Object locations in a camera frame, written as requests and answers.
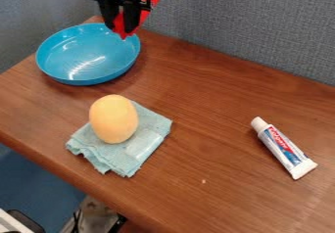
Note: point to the blue plate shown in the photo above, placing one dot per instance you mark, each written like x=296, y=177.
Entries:
x=87, y=54

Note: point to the orange egg-shaped sponge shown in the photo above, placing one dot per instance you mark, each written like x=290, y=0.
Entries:
x=113, y=118

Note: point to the clear small plastic piece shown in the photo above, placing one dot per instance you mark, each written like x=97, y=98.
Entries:
x=143, y=144

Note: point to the light blue folded cloth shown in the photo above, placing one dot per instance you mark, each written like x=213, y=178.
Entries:
x=108, y=157

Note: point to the white toothpaste tube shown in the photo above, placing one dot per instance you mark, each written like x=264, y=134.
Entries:
x=288, y=154

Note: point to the red plastic block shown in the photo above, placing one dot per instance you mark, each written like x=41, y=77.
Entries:
x=147, y=6

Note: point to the grey object under table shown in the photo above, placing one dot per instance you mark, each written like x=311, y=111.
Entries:
x=93, y=218

